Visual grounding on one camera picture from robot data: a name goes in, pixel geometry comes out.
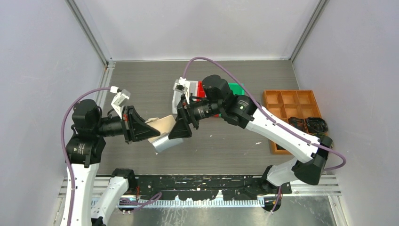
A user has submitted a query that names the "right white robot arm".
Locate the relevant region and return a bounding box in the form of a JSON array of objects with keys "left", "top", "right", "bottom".
[{"left": 168, "top": 75, "right": 332, "bottom": 194}]

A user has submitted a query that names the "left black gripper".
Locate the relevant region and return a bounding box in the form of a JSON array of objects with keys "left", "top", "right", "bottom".
[{"left": 95, "top": 104, "right": 160, "bottom": 143}]

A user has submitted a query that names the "orange compartment tray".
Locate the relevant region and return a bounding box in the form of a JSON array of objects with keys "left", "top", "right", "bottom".
[{"left": 262, "top": 90, "right": 328, "bottom": 138}]

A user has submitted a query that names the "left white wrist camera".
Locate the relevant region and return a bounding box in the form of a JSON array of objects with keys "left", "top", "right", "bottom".
[{"left": 110, "top": 86, "right": 131, "bottom": 119}]

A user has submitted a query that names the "white plastic bin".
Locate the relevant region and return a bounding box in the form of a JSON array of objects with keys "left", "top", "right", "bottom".
[{"left": 172, "top": 79, "right": 199, "bottom": 114}]

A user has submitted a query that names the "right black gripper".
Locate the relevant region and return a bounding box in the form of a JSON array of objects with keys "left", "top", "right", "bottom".
[{"left": 168, "top": 94, "right": 223, "bottom": 139}]

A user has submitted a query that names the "red plastic bin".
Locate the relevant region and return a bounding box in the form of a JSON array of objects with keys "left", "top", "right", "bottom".
[{"left": 196, "top": 81, "right": 221, "bottom": 118}]

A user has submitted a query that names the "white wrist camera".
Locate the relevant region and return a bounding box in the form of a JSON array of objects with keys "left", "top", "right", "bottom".
[
  {"left": 173, "top": 77, "right": 190, "bottom": 103},
  {"left": 110, "top": 86, "right": 131, "bottom": 119}
]

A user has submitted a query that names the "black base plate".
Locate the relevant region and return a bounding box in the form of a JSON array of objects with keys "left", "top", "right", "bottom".
[{"left": 107, "top": 174, "right": 293, "bottom": 202}]

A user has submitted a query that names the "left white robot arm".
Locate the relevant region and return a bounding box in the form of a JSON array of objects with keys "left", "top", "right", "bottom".
[{"left": 61, "top": 99, "right": 160, "bottom": 226}]

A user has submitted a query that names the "green plastic bin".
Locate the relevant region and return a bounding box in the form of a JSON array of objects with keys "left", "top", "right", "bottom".
[{"left": 228, "top": 82, "right": 245, "bottom": 95}]

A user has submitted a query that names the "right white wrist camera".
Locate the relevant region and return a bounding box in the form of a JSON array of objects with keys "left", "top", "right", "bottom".
[{"left": 173, "top": 77, "right": 190, "bottom": 103}]

